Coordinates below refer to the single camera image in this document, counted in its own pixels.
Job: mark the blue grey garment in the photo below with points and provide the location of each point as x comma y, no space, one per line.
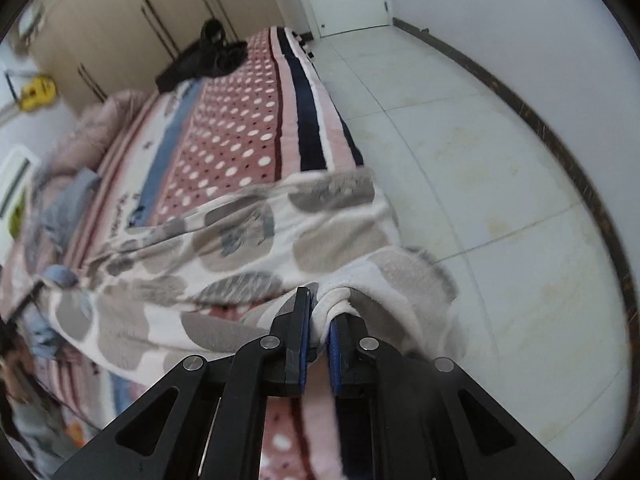
61,217

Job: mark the green pillow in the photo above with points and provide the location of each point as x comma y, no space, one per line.
16,217

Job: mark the pink plaid duvet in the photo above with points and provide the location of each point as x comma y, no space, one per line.
86,146

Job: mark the yellow guitar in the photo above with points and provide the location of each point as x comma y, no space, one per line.
38,91

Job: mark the black garment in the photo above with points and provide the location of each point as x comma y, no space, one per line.
211,56

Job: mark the beige wooden wardrobe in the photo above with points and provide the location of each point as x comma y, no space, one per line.
93,48

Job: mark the red striped dotted bed blanket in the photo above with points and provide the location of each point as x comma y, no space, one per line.
268,120

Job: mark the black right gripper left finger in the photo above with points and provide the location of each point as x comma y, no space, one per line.
292,325

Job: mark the cream bear print pants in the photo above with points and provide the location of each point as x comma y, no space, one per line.
216,278

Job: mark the white headboard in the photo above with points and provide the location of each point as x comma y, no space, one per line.
16,167

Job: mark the left hand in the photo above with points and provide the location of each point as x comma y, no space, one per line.
17,365

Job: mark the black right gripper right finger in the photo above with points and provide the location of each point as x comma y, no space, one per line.
348,369

